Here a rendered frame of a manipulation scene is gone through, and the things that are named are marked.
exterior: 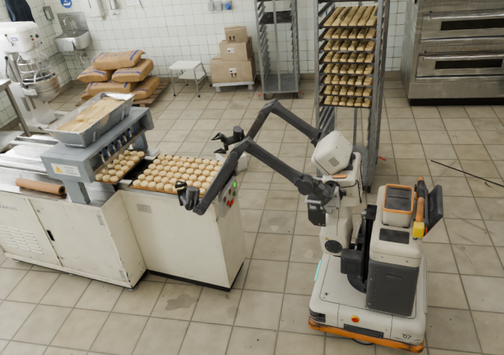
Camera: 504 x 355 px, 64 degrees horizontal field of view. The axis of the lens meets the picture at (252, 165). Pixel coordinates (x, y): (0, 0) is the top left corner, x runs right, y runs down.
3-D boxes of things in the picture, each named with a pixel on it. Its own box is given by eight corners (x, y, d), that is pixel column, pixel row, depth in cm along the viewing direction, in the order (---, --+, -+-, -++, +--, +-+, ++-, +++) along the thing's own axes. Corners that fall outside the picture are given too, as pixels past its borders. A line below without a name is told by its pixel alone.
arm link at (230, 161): (241, 156, 198) (245, 149, 209) (231, 149, 198) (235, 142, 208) (201, 219, 215) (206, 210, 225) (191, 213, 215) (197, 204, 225)
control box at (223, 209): (219, 216, 253) (216, 199, 245) (234, 194, 271) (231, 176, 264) (224, 217, 252) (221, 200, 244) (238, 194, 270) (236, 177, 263)
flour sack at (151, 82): (147, 100, 578) (145, 91, 570) (120, 102, 585) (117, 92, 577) (162, 82, 638) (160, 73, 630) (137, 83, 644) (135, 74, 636)
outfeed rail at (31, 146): (12, 148, 331) (8, 141, 328) (15, 146, 334) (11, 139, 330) (237, 176, 263) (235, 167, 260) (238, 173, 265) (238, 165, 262)
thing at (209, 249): (148, 277, 311) (115, 182, 262) (170, 245, 337) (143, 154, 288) (232, 296, 287) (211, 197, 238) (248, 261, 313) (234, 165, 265)
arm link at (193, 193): (201, 215, 215) (206, 208, 223) (205, 197, 211) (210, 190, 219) (180, 209, 216) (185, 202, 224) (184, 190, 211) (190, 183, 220)
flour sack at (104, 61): (90, 71, 581) (86, 60, 572) (102, 61, 616) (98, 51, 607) (138, 68, 572) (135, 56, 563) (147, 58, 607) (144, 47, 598)
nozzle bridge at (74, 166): (59, 200, 261) (38, 155, 243) (124, 144, 317) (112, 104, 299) (100, 207, 250) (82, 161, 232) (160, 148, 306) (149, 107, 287)
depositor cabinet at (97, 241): (8, 263, 339) (-41, 182, 294) (67, 210, 394) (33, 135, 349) (135, 296, 296) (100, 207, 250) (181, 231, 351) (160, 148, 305)
